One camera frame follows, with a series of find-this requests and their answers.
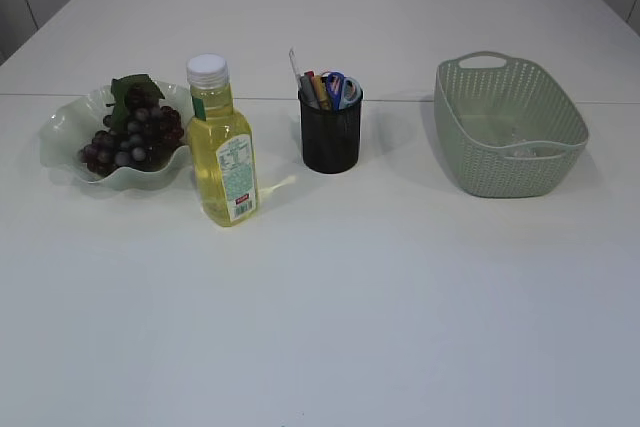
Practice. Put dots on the gold glitter marker pen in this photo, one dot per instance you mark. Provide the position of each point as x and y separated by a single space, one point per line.
321 93

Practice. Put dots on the clear plastic sheet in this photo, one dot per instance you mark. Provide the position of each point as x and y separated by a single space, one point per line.
513 144

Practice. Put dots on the purple artificial grape bunch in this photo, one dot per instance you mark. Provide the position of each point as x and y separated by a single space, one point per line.
141 131

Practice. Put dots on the pale green wavy glass plate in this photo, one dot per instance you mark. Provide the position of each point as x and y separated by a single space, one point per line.
71 127

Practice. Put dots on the silver glitter marker pen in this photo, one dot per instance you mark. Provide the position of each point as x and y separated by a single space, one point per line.
308 91

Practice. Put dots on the yellow tea drink bottle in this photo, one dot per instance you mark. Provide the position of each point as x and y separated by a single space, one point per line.
221 144

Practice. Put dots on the black mesh pen holder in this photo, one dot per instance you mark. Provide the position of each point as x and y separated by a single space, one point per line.
330 140

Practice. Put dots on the green plastic woven basket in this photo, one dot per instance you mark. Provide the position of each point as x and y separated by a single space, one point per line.
470 102

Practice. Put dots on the blue scissors with sheath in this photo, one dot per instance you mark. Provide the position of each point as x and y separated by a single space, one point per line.
343 91

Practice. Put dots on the clear plastic ruler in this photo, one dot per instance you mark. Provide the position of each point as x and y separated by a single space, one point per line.
295 68

